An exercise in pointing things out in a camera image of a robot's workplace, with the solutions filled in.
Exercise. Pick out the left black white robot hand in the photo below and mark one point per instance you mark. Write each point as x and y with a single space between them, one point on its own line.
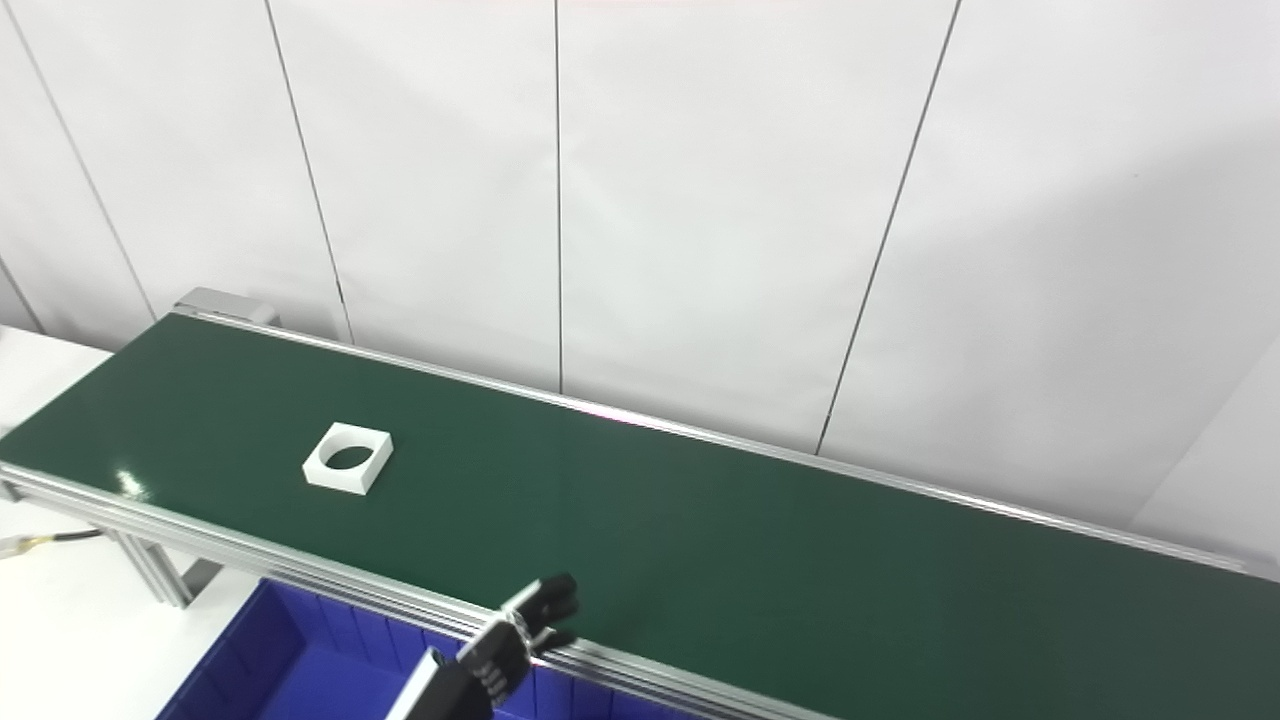
480 675

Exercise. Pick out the white square part round hole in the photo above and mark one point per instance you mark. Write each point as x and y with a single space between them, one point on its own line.
322 465

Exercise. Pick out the blue plastic bin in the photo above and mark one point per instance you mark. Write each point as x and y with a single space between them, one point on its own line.
300 670

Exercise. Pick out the green conveyor belt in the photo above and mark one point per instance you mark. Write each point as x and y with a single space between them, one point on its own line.
700 530

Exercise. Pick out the aluminium conveyor leg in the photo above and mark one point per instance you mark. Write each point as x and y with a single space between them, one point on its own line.
160 575

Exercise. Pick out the grey conveyor motor housing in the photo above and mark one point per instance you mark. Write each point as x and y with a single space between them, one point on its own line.
225 303

